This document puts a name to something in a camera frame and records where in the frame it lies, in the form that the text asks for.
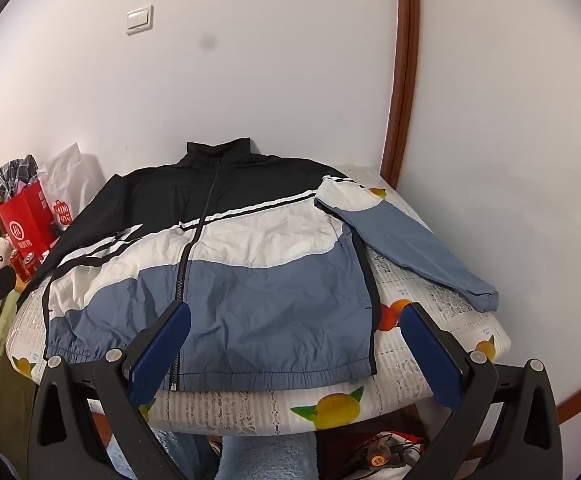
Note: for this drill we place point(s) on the brown wooden door frame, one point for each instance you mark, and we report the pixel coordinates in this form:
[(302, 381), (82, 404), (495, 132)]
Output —
[(403, 70)]

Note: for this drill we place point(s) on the red paper bag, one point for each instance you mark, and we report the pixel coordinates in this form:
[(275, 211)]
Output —
[(23, 220)]

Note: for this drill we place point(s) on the white shopping bag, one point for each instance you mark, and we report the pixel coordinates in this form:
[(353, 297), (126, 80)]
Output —
[(73, 180)]

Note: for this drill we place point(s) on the grey plaid cloth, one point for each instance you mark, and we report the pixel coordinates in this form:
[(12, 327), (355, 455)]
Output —
[(15, 172)]

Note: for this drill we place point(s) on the person's blue fuzzy pants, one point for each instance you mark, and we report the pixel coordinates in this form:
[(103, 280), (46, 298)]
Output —
[(265, 457)]

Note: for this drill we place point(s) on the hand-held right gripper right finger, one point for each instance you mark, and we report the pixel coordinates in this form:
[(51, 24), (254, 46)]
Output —
[(430, 360)]

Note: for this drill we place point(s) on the green blanket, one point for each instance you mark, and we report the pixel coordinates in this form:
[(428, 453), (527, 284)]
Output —
[(0, 340)]

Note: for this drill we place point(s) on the black white blue jacket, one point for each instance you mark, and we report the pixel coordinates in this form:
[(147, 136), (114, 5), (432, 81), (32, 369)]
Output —
[(260, 300)]

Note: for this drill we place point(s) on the fruit print tablecloth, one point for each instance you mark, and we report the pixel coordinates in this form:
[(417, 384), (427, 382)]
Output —
[(420, 355)]

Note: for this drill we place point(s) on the red soda can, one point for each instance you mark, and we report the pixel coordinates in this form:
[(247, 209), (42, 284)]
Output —
[(29, 267), (15, 265)]

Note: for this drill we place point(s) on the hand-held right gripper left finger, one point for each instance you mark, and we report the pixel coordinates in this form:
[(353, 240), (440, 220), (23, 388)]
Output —
[(160, 355)]

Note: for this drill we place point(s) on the white wall light switch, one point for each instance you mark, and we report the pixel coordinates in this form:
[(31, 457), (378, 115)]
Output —
[(139, 20)]

